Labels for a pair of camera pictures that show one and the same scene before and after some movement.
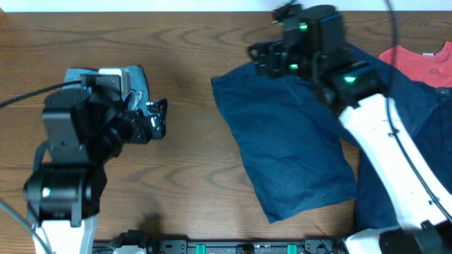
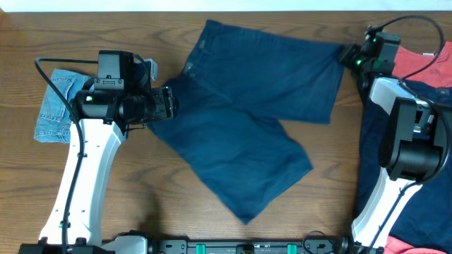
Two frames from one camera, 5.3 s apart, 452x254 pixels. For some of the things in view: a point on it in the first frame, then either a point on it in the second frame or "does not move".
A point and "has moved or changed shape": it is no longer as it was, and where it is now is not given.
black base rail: [224, 246] does not move
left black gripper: [142, 124] to [169, 102]
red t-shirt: [434, 68] does not move
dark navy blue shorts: [290, 130] has moved or changed shape
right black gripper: [268, 57] to [349, 54]
